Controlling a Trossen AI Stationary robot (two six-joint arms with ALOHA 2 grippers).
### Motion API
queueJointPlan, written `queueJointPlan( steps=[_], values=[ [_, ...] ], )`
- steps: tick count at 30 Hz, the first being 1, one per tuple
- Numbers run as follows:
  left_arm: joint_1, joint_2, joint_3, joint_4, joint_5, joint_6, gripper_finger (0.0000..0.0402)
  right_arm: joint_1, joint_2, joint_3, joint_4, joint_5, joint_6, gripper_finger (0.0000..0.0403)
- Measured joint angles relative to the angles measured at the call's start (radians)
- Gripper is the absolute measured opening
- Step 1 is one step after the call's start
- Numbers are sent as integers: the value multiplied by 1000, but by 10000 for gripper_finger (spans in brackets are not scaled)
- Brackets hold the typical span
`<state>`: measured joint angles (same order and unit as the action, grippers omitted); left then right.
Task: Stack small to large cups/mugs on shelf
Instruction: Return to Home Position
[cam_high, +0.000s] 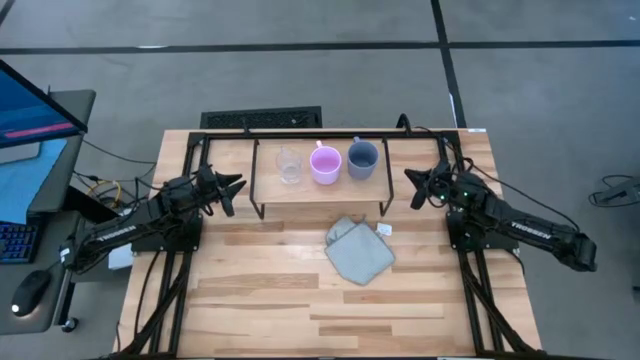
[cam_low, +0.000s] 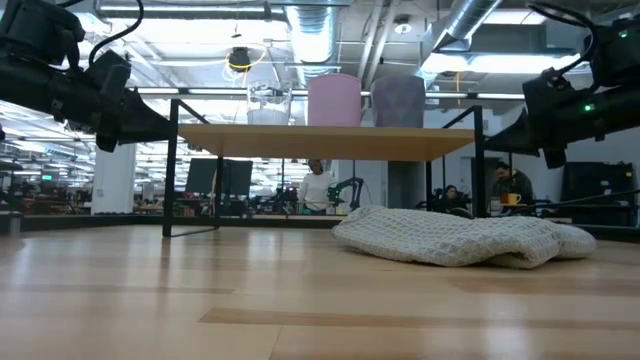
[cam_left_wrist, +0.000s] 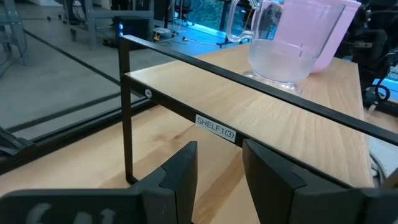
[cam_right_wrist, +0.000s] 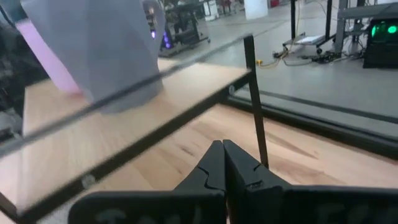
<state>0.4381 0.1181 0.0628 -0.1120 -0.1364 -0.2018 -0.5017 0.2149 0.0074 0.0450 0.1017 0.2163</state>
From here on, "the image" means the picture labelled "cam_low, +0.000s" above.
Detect person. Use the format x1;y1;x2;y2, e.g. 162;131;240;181
491;160;536;207
297;158;339;216
433;184;474;220

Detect small clear glass cup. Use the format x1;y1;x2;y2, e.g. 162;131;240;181
245;80;293;127

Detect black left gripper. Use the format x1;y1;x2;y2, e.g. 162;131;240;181
87;49;174;154

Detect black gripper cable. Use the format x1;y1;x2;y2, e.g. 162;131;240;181
526;0;602;77
57;0;146;67

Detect grey waffle cloth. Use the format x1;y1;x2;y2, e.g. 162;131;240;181
331;205;598;271

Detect black metal table frame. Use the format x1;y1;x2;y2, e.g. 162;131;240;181
0;188;640;242

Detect wooden shelf black legs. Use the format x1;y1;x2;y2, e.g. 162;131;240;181
161;98;487;239

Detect white pillar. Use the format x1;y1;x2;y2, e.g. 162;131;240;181
90;141;138;216

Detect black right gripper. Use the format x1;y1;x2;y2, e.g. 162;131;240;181
483;66;572;170

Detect black ceiling camera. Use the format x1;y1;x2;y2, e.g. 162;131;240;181
227;46;253;74

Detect blue-grey mug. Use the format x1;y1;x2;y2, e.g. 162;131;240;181
370;74;428;129

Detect black cabinet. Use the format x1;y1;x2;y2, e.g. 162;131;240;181
559;161;637;227

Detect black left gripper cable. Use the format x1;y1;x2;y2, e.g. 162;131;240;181
57;0;146;67

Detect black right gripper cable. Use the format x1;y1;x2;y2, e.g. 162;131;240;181
526;0;602;77

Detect silver ventilation duct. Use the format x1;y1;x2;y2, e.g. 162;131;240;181
423;0;503;52
283;0;347;87

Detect pink plastic mug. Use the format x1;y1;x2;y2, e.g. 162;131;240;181
306;73;363;128

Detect dark background monitor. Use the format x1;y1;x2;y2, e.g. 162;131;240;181
184;157;219;196
222;159;254;198

